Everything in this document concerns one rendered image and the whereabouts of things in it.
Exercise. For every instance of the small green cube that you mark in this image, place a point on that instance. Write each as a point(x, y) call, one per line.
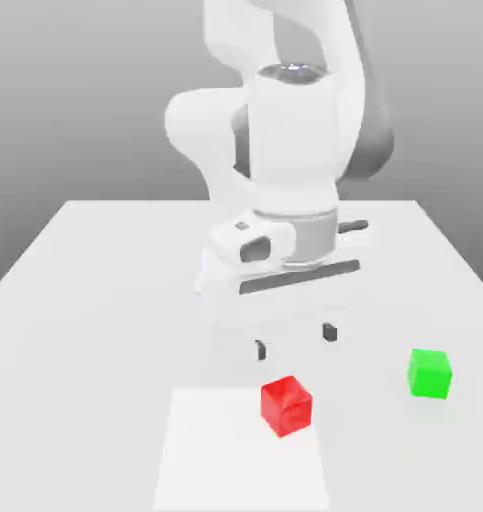
point(429, 374)

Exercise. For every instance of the small red cube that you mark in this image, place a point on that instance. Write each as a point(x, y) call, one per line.
point(286, 406)

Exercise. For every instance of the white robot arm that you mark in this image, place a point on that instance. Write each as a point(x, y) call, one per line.
point(293, 132)

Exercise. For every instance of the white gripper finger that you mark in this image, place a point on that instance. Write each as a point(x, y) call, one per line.
point(330, 332)
point(260, 351)

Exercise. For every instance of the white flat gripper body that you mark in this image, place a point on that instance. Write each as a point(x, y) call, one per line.
point(297, 280)

